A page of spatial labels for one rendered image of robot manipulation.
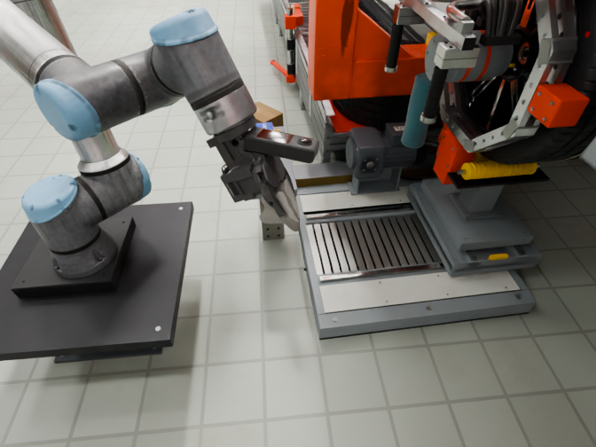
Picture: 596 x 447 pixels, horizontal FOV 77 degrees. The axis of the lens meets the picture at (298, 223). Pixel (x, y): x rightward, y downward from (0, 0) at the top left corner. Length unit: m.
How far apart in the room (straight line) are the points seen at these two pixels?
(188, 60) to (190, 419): 1.10
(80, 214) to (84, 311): 0.30
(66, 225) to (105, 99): 0.65
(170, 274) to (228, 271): 0.40
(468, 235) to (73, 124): 1.36
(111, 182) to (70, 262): 0.27
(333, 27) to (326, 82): 0.21
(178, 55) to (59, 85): 0.17
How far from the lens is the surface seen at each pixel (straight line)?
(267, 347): 1.45
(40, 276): 1.42
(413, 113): 1.46
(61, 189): 1.23
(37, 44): 0.74
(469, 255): 1.60
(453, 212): 1.68
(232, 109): 0.58
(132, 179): 1.27
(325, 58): 1.62
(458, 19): 1.08
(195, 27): 0.59
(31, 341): 1.35
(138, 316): 1.25
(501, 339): 1.64
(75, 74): 0.66
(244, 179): 0.63
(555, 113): 1.08
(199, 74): 0.58
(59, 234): 1.25
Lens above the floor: 1.28
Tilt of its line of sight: 45 degrees down
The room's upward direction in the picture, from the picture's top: straight up
